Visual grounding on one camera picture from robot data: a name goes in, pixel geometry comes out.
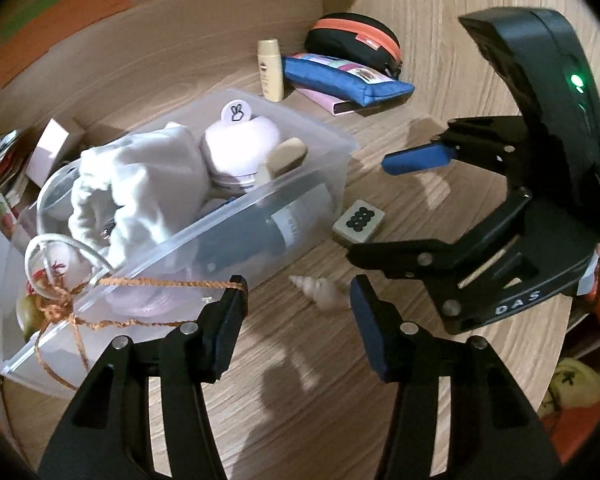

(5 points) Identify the blue patchwork pencil case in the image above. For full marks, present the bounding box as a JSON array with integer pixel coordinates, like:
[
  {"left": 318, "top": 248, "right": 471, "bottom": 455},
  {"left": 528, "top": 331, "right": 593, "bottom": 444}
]
[{"left": 281, "top": 53, "right": 415, "bottom": 108}]

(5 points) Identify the pink notebook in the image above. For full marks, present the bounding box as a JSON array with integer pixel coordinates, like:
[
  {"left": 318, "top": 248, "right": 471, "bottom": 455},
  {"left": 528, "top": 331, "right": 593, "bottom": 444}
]
[{"left": 295, "top": 87, "right": 361, "bottom": 117}]

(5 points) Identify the yellow cloth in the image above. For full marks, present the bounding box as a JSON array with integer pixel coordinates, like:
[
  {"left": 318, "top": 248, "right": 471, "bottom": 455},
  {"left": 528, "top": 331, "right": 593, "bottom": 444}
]
[{"left": 540, "top": 357, "right": 600, "bottom": 416}]

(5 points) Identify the round white powder puff case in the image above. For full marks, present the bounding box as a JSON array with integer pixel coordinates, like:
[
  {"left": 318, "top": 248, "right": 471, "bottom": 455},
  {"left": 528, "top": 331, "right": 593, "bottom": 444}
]
[{"left": 200, "top": 115, "right": 281, "bottom": 196}]

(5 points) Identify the white spiral seashell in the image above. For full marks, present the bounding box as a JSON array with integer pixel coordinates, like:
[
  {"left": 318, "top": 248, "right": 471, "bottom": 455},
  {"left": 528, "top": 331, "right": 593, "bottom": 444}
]
[{"left": 288, "top": 275, "right": 351, "bottom": 311}]

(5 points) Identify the small pink white box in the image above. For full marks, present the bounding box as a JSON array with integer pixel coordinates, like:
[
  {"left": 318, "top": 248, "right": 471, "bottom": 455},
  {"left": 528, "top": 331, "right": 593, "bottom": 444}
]
[{"left": 26, "top": 118, "right": 86, "bottom": 188}]

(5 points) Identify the dark spray bottle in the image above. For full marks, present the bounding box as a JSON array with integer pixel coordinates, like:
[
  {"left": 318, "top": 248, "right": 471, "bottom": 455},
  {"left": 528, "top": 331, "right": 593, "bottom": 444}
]
[{"left": 195, "top": 182, "right": 333, "bottom": 281}]

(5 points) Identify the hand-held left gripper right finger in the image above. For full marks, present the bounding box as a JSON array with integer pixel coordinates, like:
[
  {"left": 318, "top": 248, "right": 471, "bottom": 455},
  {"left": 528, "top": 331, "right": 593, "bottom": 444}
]
[{"left": 349, "top": 274, "right": 563, "bottom": 480}]

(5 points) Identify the wooden desktop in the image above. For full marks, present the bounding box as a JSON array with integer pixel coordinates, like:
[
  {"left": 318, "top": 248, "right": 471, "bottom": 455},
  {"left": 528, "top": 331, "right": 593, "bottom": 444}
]
[{"left": 2, "top": 75, "right": 600, "bottom": 480}]

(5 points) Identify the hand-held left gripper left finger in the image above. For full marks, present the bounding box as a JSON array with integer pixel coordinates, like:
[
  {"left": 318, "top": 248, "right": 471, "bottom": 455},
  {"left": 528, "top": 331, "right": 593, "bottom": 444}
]
[{"left": 37, "top": 274, "right": 249, "bottom": 480}]

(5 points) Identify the black orange zip case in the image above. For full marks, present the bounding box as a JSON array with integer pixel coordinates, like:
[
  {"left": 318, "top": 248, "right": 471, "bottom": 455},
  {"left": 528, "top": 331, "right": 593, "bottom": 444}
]
[{"left": 305, "top": 12, "right": 403, "bottom": 79}]

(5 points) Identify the orange cloth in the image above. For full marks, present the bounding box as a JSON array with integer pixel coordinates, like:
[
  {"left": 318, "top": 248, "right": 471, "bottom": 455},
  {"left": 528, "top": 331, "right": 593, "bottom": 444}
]
[{"left": 547, "top": 395, "right": 600, "bottom": 463}]

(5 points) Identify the orange sticky note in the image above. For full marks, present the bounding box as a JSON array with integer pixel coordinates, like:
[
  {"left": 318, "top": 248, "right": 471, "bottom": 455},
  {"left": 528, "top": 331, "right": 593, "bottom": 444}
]
[{"left": 0, "top": 0, "right": 131, "bottom": 88}]

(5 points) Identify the white round bunny tag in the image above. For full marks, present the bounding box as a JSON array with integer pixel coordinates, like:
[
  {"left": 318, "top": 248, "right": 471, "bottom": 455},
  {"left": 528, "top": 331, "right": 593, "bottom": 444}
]
[{"left": 221, "top": 101, "right": 252, "bottom": 124}]

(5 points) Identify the white dotted mahjong tile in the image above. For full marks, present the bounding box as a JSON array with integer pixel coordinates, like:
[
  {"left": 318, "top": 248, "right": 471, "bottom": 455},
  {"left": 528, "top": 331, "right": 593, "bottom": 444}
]
[{"left": 331, "top": 199, "right": 385, "bottom": 247}]

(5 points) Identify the clear plastic storage box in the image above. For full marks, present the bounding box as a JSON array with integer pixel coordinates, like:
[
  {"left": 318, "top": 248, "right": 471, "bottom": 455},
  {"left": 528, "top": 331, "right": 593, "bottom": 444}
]
[{"left": 0, "top": 89, "right": 360, "bottom": 401}]

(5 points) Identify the cream lotion bottle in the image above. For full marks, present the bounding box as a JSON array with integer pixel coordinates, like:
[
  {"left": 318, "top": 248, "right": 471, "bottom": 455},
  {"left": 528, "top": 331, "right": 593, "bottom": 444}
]
[{"left": 257, "top": 39, "right": 285, "bottom": 102}]

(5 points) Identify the stack of books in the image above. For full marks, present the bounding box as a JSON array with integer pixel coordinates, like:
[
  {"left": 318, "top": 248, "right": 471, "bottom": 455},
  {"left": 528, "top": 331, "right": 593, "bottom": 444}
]
[{"left": 0, "top": 130, "right": 41, "bottom": 231}]

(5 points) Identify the green round ornament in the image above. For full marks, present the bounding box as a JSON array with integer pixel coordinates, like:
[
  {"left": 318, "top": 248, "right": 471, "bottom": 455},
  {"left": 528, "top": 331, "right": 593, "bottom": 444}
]
[{"left": 16, "top": 292, "right": 48, "bottom": 341}]

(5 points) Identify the white cloth pouch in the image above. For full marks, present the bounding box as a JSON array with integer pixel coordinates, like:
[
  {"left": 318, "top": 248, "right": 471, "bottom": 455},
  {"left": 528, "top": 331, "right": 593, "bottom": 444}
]
[{"left": 69, "top": 122, "right": 211, "bottom": 268}]

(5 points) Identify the green sticky note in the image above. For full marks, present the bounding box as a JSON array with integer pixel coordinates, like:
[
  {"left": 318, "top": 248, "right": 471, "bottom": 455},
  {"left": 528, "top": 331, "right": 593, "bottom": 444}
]
[{"left": 0, "top": 0, "right": 96, "bottom": 36}]

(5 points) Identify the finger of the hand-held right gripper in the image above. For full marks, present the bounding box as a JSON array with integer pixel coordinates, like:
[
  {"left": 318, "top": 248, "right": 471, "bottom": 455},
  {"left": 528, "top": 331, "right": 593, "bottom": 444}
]
[
  {"left": 346, "top": 187, "right": 535, "bottom": 287},
  {"left": 382, "top": 116, "right": 531, "bottom": 176}
]

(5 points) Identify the clear ring ornament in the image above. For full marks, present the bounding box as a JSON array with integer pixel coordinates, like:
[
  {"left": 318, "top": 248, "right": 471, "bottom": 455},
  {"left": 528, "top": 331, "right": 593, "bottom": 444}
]
[{"left": 24, "top": 232, "right": 111, "bottom": 306}]

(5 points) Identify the orange braided twine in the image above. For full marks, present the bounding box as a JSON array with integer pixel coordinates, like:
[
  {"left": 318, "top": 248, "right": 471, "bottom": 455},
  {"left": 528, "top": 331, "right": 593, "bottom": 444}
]
[{"left": 34, "top": 280, "right": 246, "bottom": 391}]

